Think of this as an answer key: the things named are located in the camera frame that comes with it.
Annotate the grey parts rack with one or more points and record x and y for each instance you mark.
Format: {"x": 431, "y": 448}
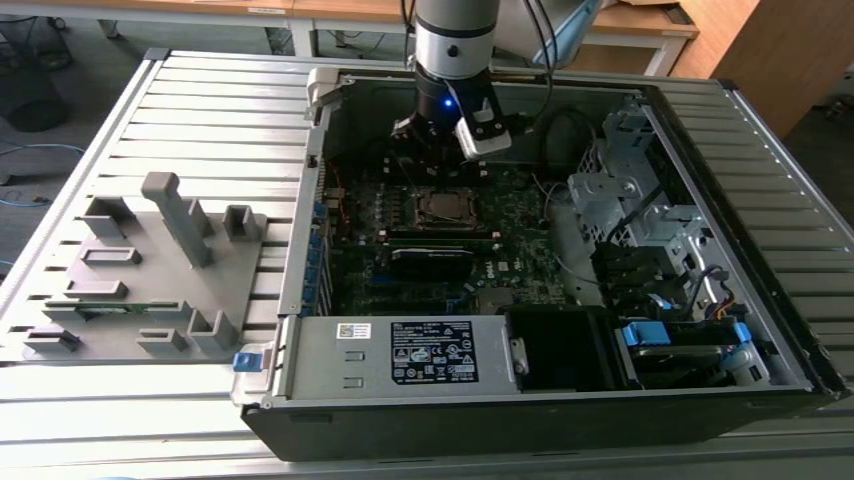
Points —
{"x": 167, "y": 295}

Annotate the small grey wrist camera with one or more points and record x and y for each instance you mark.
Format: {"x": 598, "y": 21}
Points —
{"x": 401, "y": 127}

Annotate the grey chipset heatsink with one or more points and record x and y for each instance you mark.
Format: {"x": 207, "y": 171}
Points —
{"x": 495, "y": 298}

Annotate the silver drive cage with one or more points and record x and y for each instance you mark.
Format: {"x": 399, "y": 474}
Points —
{"x": 600, "y": 192}

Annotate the blue case latch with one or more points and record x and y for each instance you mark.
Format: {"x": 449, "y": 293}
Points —
{"x": 245, "y": 362}

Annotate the grey plastic case latch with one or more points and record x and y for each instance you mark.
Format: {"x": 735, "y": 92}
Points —
{"x": 321, "y": 80}

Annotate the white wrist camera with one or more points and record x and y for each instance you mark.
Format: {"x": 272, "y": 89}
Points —
{"x": 483, "y": 140}

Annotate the green RAM stick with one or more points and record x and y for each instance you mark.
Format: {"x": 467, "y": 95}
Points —
{"x": 113, "y": 310}

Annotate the blue disk carrier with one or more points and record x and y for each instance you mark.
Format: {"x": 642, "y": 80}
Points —
{"x": 643, "y": 334}

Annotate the wooden desk white frame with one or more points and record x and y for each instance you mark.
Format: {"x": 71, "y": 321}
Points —
{"x": 656, "y": 30}
{"x": 167, "y": 5}

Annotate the grey power supply unit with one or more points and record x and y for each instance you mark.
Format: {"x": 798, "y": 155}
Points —
{"x": 320, "y": 365}

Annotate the black graphics card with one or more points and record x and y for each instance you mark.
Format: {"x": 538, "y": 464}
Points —
{"x": 429, "y": 265}

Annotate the black open PC case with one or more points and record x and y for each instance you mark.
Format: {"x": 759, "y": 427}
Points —
{"x": 534, "y": 435}

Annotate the wooden cabinet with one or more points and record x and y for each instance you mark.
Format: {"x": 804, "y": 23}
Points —
{"x": 787, "y": 50}

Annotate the black bin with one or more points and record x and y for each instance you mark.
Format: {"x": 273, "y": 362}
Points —
{"x": 36, "y": 110}

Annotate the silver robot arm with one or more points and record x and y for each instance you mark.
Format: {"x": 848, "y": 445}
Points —
{"x": 456, "y": 45}

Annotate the black RAM slot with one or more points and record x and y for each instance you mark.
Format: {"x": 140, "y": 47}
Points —
{"x": 433, "y": 232}

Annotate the green motherboard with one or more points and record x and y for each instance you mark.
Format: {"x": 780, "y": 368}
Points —
{"x": 527, "y": 250}

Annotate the black fan shroud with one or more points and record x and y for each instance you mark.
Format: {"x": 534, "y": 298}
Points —
{"x": 567, "y": 350}

